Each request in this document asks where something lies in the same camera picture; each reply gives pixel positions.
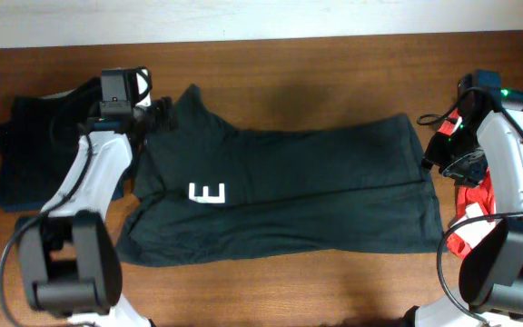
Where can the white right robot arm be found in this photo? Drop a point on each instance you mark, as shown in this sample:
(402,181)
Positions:
(486,142)

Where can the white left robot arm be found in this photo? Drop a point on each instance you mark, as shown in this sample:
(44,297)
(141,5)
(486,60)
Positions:
(68,264)

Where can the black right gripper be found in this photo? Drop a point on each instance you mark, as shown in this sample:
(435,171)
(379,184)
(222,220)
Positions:
(469,176)

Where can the dark green Nike t-shirt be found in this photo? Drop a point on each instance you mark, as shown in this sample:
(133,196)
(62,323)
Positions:
(209,191)

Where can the folded dark clothes stack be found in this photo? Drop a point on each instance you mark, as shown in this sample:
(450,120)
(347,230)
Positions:
(39,143)

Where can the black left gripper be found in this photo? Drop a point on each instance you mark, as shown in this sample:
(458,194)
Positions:
(162,114)

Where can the white garment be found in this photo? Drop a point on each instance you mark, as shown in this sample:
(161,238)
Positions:
(467,237)

